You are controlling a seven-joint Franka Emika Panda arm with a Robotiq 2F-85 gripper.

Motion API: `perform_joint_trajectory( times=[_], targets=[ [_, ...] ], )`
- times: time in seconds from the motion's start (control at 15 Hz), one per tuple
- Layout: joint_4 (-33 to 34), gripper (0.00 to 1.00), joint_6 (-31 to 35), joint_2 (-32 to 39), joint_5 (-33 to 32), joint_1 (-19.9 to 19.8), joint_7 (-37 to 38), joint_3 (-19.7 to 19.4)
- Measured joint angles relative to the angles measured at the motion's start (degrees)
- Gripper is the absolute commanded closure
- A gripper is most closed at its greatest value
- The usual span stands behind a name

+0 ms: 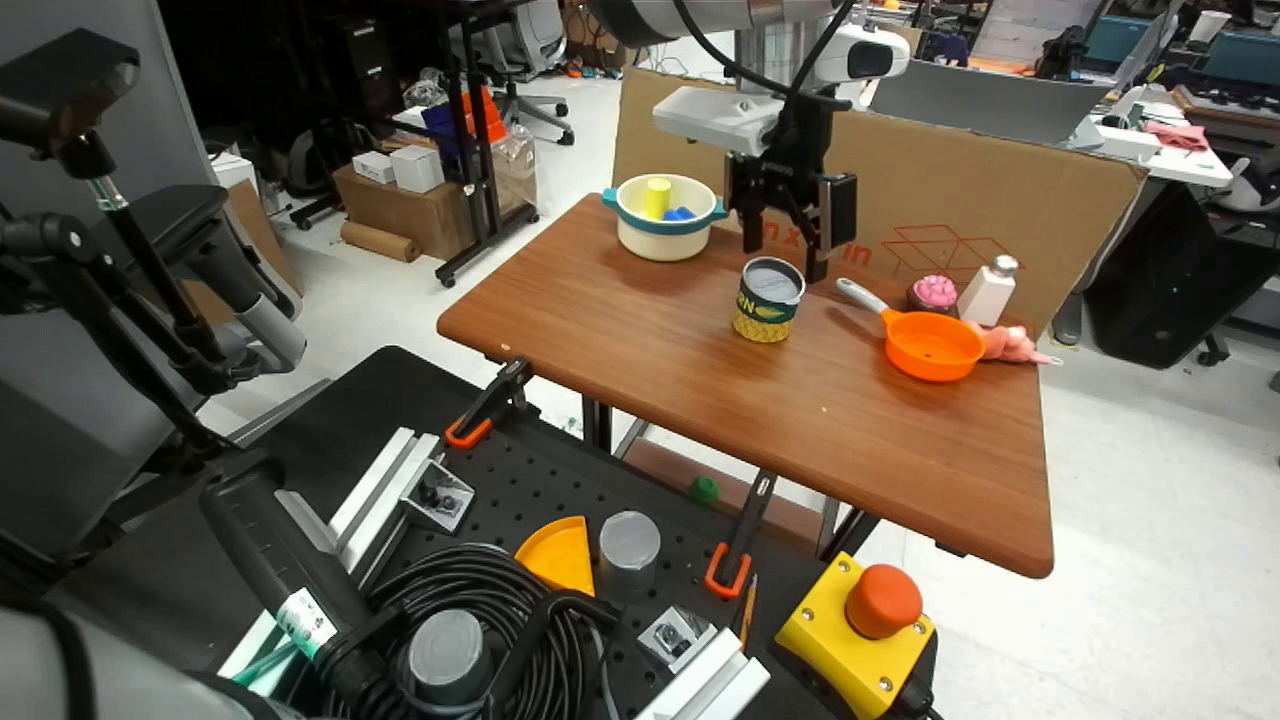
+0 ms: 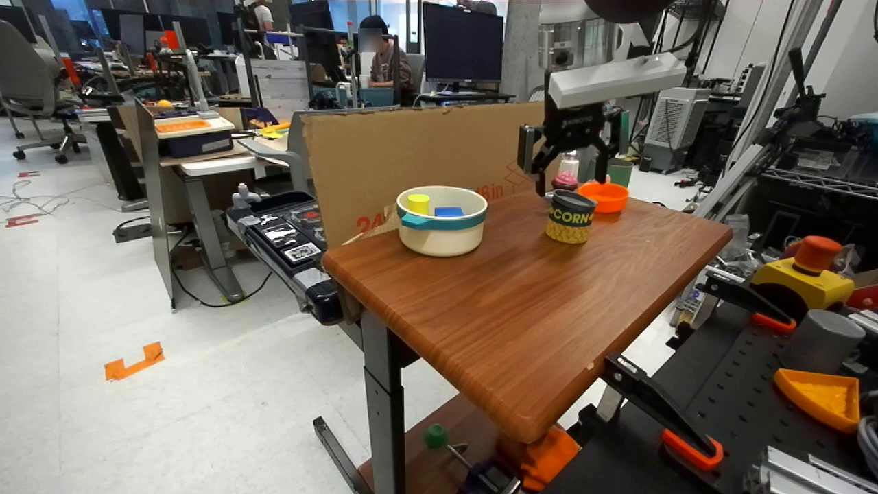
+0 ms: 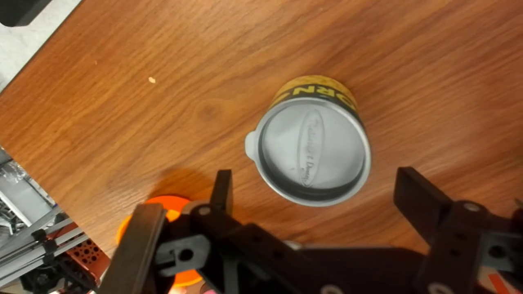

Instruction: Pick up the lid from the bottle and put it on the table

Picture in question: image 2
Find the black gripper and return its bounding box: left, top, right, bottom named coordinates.
left=517, top=102, right=612, bottom=197

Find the grey plastic lid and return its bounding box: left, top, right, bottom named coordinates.
left=550, top=186, right=598, bottom=213

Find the small white bottle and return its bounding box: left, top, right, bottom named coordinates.
left=556, top=147, right=584, bottom=181

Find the green cup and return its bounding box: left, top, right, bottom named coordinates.
left=604, top=153, right=639, bottom=190

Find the yellow corn can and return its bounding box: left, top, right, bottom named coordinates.
left=542, top=190, right=598, bottom=246

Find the white appliance box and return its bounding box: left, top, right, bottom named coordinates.
left=642, top=85, right=716, bottom=153

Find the white bowl teal band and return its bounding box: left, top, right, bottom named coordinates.
left=391, top=184, right=490, bottom=260

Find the dark monitor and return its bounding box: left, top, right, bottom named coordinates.
left=418, top=0, right=504, bottom=91

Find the brown cardboard panel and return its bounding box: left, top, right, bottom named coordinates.
left=299, top=102, right=550, bottom=251

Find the seated person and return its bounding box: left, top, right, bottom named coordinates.
left=355, top=10, right=416, bottom=94

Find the black tripod rig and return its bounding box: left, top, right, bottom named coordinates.
left=693, top=44, right=878, bottom=268

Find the yellow emergency stop button box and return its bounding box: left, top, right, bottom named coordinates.
left=748, top=232, right=859, bottom=312

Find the black equipment tray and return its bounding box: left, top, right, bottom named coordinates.
left=221, top=186, right=349, bottom=327

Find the green knob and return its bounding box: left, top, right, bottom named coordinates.
left=423, top=423, right=451, bottom=452

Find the grey cylinder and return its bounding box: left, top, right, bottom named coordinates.
left=803, top=308, right=867, bottom=353

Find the brown wooden base board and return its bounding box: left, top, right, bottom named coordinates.
left=353, top=391, right=517, bottom=494

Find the large orange wedge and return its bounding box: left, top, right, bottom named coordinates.
left=770, top=365, right=864, bottom=435

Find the grey desk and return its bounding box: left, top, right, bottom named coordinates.
left=133, top=94, right=261, bottom=310

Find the black box orange top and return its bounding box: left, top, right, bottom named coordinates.
left=148, top=109, right=239, bottom=159

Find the aluminium extrusion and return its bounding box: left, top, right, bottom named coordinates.
left=766, top=441, right=878, bottom=494

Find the orange floor marker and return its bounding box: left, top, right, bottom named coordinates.
left=100, top=339, right=167, bottom=383

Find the grey office chair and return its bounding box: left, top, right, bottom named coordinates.
left=0, top=15, right=89, bottom=166

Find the orange funnel white handle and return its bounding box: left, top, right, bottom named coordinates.
left=575, top=179, right=630, bottom=220

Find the black clamp orange handle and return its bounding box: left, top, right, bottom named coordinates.
left=598, top=353, right=726, bottom=474
left=693, top=271, right=800, bottom=337

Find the orange printed bracket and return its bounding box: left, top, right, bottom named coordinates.
left=517, top=426, right=584, bottom=492

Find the grey metal table frame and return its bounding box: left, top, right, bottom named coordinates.
left=309, top=305, right=414, bottom=494

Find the black metal bracket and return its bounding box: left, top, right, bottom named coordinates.
left=446, top=441, right=523, bottom=494

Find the black floor cable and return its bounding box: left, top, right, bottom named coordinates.
left=172, top=229, right=276, bottom=310

